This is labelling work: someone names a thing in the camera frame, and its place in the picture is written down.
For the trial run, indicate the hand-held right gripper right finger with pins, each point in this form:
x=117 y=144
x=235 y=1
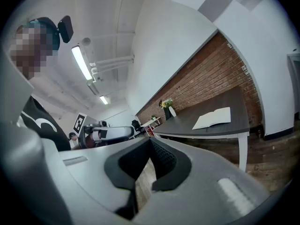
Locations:
x=201 y=172

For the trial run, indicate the black vase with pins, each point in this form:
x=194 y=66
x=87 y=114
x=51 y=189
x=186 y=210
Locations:
x=167 y=114

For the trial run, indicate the small ceiling light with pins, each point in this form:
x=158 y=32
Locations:
x=103 y=99

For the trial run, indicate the yellow and white flowers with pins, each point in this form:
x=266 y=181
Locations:
x=167 y=102

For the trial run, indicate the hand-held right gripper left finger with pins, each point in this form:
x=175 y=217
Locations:
x=89 y=172

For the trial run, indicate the black office chair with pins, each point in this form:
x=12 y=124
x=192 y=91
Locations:
x=136 y=125

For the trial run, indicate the white table leg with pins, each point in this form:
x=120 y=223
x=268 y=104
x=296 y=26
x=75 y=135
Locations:
x=243 y=151

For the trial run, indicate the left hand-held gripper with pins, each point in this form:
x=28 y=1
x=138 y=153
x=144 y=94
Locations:
x=79 y=123

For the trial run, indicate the person's head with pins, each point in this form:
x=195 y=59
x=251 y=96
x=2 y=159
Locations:
x=32 y=48

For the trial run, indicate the small white side table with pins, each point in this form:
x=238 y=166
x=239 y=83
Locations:
x=151 y=123

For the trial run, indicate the white ceiling pipes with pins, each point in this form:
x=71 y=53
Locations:
x=112 y=63

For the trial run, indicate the black head-worn camera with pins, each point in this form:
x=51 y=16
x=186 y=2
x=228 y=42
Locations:
x=65 y=29

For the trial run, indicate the long ceiling light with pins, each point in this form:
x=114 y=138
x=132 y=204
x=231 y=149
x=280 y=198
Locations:
x=81 y=62

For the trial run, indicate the person's black printed shirt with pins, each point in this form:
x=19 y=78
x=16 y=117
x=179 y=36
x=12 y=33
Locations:
x=44 y=125

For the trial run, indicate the small potted plant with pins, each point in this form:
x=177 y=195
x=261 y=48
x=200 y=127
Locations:
x=153 y=117

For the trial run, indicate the round ceiling fixture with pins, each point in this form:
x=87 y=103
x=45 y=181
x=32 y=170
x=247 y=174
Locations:
x=86 y=41

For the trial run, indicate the pale cloth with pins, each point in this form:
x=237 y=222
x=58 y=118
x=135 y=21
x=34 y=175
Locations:
x=212 y=118

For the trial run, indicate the white vase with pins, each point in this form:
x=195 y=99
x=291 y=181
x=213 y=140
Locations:
x=172 y=111

